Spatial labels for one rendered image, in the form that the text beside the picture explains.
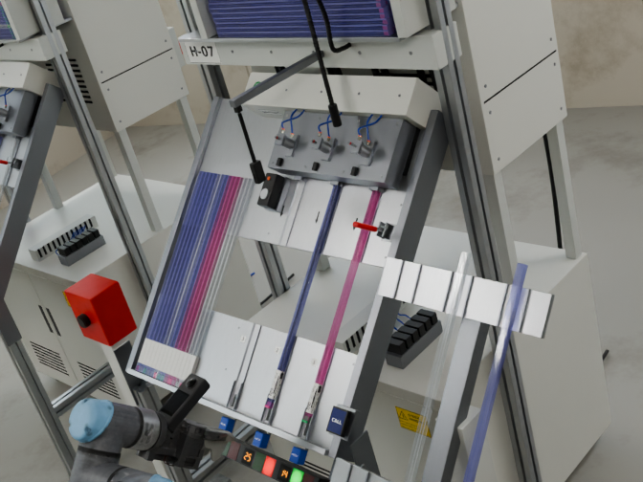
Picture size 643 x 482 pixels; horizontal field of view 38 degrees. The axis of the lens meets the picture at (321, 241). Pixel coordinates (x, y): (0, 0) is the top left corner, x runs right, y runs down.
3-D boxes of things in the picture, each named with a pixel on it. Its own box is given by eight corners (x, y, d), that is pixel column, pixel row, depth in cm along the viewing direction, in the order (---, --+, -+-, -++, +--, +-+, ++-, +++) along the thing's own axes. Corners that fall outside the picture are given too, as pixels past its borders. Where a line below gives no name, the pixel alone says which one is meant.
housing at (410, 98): (444, 141, 191) (405, 115, 181) (280, 126, 225) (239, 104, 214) (454, 104, 192) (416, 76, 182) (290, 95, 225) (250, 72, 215)
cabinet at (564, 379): (489, 601, 228) (440, 402, 200) (291, 504, 276) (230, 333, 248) (614, 438, 266) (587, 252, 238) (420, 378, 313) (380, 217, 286)
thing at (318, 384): (311, 424, 185) (306, 423, 184) (305, 422, 186) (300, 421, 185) (383, 184, 190) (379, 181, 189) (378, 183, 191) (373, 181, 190)
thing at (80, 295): (174, 533, 278) (78, 317, 243) (128, 505, 294) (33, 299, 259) (232, 481, 292) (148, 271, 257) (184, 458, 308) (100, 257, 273)
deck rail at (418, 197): (354, 462, 182) (334, 459, 177) (346, 459, 183) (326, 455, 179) (454, 120, 189) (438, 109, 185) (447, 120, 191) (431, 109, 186)
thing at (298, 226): (401, 273, 187) (386, 267, 183) (196, 229, 232) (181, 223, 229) (446, 120, 191) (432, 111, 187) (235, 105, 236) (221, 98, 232)
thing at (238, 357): (340, 451, 182) (330, 449, 179) (143, 370, 227) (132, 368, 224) (368, 358, 184) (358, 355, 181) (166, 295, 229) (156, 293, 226)
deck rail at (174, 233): (149, 377, 228) (129, 373, 224) (144, 375, 230) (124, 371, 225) (236, 105, 236) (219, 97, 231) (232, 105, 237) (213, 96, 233)
